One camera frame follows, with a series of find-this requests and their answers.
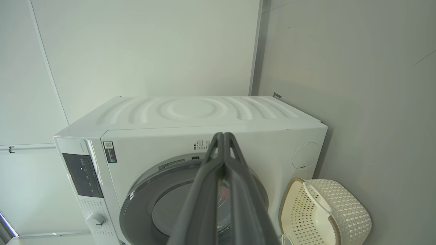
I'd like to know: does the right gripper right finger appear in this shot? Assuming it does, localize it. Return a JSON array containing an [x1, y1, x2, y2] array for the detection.
[[223, 132, 280, 245]]

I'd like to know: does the glass washer door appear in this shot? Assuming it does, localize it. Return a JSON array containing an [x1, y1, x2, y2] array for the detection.
[[119, 153, 269, 245]]

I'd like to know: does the cream perforated laundry basket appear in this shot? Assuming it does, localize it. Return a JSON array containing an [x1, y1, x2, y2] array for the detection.
[[279, 178, 372, 245]]

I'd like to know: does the black QR code sticker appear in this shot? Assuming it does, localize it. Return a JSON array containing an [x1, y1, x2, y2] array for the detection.
[[103, 141, 118, 163]]

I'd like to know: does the white front-load washing machine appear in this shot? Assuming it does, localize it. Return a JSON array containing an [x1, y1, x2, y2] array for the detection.
[[53, 96, 328, 245]]

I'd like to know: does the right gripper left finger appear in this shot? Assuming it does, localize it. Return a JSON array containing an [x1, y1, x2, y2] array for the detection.
[[167, 132, 225, 245]]

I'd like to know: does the grey plastic lid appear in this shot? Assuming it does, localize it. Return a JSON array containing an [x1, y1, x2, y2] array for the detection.
[[292, 142, 321, 169]]

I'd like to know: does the metal wall corner strip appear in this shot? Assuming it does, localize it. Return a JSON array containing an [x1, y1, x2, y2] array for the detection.
[[248, 0, 265, 96]]

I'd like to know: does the black washing machine display panel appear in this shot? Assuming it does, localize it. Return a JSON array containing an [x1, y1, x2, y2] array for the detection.
[[62, 153, 104, 198]]

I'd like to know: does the white washing machine dial knob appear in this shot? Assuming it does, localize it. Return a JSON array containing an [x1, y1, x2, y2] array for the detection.
[[85, 213, 106, 228]]

